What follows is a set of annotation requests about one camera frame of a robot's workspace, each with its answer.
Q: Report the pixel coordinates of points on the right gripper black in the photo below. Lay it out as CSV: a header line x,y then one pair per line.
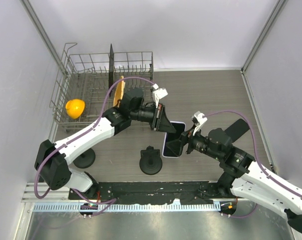
x,y
176,146

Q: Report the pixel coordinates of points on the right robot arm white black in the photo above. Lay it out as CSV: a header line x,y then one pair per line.
x,y
243,176

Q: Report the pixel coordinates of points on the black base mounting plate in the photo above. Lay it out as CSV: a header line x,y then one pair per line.
x,y
160,193

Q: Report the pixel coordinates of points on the grey wire dish rack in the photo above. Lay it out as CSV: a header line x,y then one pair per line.
x,y
85,76

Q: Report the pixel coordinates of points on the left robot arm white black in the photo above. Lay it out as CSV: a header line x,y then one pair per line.
x,y
53,159

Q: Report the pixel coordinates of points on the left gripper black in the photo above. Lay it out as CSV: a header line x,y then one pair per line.
x,y
160,122

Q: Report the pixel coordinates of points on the yellow bowl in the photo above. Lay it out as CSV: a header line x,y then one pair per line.
x,y
75,108

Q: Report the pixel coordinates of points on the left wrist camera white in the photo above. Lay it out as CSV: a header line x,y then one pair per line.
x,y
158,93

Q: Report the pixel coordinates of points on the lavender smartphone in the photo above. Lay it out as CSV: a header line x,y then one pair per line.
x,y
180,127

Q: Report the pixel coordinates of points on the white slotted cable duct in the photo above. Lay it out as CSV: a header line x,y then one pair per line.
x,y
83,207

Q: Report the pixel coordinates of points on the black plate upright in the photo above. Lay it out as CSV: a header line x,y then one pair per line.
x,y
111,69

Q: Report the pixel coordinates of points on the black smartphone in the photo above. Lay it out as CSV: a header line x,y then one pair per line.
x,y
237,129

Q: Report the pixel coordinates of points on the orange wooden plate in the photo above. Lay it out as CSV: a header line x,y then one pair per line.
x,y
119,92

